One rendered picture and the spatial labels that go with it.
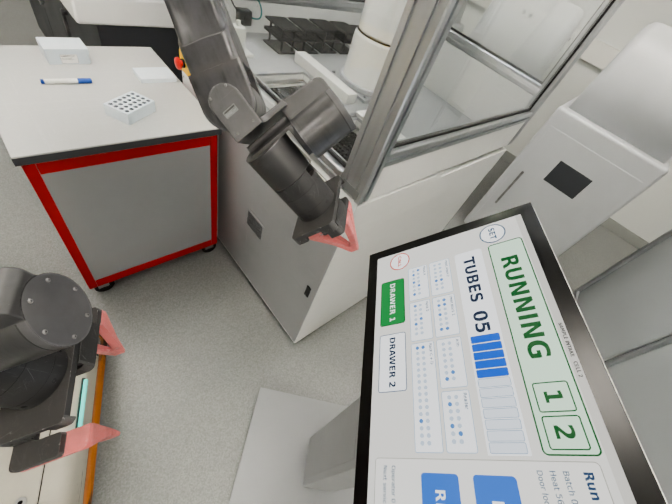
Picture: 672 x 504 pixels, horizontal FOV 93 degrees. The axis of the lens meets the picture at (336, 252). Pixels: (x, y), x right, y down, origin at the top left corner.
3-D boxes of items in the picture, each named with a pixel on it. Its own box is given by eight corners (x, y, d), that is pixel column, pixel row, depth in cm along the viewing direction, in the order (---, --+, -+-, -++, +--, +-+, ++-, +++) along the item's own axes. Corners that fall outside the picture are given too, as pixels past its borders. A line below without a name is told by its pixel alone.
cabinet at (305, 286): (292, 352, 149) (342, 245, 90) (191, 209, 185) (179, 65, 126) (412, 271, 204) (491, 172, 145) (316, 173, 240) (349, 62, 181)
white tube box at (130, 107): (129, 125, 102) (127, 114, 99) (105, 114, 102) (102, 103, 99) (156, 111, 110) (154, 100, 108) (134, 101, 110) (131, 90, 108)
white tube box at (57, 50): (49, 65, 110) (43, 48, 106) (41, 52, 112) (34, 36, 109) (92, 64, 117) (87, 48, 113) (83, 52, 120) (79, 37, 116)
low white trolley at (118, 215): (94, 303, 138) (10, 157, 82) (50, 210, 159) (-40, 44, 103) (219, 254, 171) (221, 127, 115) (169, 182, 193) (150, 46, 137)
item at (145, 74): (142, 83, 118) (141, 79, 117) (133, 71, 121) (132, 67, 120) (176, 82, 126) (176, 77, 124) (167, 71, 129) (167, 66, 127)
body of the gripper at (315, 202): (347, 183, 46) (317, 142, 42) (340, 232, 39) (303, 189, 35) (312, 200, 49) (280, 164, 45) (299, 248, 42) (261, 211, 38)
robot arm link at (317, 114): (227, 109, 41) (200, 97, 33) (296, 47, 39) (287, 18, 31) (286, 184, 44) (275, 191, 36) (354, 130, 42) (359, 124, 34)
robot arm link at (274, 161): (239, 146, 39) (239, 161, 35) (282, 110, 38) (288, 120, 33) (277, 186, 43) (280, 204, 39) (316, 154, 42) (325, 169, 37)
